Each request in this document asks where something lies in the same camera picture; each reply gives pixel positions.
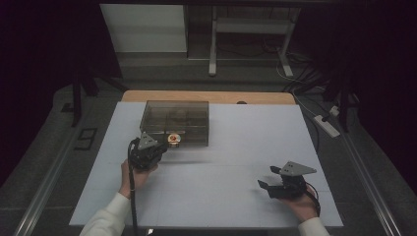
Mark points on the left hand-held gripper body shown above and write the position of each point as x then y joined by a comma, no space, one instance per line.
146,157

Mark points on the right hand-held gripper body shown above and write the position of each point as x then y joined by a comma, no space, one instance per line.
288,188

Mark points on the round gold red badge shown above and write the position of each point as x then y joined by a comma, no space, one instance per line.
173,139

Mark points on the transparent grey drawer box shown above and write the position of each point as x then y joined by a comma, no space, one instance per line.
183,116

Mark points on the person's right hand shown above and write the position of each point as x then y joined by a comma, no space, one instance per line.
301,208

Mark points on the person's left hand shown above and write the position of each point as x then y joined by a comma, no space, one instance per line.
137,182

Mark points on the white table mat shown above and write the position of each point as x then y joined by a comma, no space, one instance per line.
223,183

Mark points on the white power strip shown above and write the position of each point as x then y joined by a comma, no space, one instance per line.
327,126

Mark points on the wooden table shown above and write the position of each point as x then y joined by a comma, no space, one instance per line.
209,97

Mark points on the white plug adapter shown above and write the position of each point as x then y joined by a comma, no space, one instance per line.
334,110

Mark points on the black tripod stand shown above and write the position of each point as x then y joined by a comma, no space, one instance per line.
77,101
343,105

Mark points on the white cabinet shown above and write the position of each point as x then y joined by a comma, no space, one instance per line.
144,29

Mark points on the black floor socket frame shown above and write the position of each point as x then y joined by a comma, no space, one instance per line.
86,139

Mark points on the aluminium rail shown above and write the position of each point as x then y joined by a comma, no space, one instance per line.
370,183
42,200

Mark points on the white metal desk frame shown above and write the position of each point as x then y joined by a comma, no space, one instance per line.
213,42

